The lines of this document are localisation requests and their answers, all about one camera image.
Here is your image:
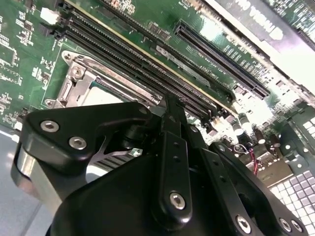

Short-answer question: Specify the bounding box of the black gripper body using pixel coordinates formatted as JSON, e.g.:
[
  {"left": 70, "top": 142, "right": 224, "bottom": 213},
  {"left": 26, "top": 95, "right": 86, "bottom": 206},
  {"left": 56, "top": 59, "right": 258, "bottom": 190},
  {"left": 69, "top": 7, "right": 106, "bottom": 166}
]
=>
[{"left": 53, "top": 152, "right": 231, "bottom": 236}]

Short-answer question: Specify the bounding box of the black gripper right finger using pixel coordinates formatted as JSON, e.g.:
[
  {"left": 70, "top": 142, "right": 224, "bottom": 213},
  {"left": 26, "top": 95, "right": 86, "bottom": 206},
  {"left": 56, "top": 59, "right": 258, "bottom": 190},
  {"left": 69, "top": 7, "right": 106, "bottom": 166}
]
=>
[{"left": 176, "top": 97, "right": 310, "bottom": 236}]

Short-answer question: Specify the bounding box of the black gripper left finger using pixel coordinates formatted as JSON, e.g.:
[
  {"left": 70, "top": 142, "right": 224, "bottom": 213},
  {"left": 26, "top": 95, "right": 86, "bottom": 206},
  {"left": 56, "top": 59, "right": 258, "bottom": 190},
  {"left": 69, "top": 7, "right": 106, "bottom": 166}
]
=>
[{"left": 11, "top": 94, "right": 193, "bottom": 224}]

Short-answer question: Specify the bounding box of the metal socket cover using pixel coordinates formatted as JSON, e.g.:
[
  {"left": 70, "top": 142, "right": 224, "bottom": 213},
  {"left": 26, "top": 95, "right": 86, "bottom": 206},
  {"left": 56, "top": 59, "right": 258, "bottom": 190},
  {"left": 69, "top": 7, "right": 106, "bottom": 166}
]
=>
[{"left": 56, "top": 58, "right": 163, "bottom": 108}]

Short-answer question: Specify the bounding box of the silver CPU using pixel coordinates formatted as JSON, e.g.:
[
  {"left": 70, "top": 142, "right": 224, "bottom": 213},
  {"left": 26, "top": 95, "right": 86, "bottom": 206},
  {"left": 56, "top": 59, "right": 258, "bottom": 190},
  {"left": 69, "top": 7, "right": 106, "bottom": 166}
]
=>
[{"left": 83, "top": 82, "right": 140, "bottom": 108}]

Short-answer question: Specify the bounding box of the metal locking lever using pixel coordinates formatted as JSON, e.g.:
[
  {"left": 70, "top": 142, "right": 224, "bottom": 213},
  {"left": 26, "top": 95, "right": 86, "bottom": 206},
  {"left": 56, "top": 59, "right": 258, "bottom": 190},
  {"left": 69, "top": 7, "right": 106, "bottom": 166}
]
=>
[{"left": 73, "top": 55, "right": 188, "bottom": 109}]

